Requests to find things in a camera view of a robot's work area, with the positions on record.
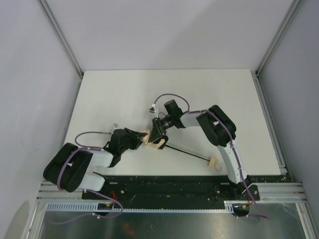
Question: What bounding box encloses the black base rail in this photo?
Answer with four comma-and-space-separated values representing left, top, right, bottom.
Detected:
82, 175, 289, 210

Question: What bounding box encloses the aluminium right side rail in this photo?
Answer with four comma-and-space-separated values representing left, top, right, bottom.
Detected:
251, 71, 288, 175

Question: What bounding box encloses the aluminium left corner post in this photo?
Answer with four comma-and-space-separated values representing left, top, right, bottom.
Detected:
36, 0, 84, 78

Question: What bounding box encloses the aluminium front cross rail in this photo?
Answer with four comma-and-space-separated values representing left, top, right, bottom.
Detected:
36, 182, 308, 203

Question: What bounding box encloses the aluminium corner frame post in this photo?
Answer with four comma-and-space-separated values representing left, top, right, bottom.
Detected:
255, 0, 304, 75

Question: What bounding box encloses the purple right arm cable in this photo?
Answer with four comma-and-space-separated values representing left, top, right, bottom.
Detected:
152, 93, 272, 220

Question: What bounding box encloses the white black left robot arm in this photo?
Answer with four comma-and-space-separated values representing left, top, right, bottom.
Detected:
43, 128, 147, 193

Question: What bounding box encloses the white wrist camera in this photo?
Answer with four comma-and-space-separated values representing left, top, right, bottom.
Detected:
149, 104, 157, 114
111, 123, 119, 134

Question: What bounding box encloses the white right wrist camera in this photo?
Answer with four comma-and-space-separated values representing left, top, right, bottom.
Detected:
149, 104, 157, 114

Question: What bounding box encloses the grey slotted cable duct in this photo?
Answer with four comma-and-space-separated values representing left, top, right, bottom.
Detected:
46, 201, 235, 214

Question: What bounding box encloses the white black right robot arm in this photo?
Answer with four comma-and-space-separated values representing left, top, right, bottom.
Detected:
147, 100, 248, 190

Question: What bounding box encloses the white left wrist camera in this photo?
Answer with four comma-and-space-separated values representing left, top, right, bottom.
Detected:
111, 123, 119, 134

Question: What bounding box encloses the beige folding umbrella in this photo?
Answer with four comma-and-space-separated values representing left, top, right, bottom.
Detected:
139, 128, 223, 171

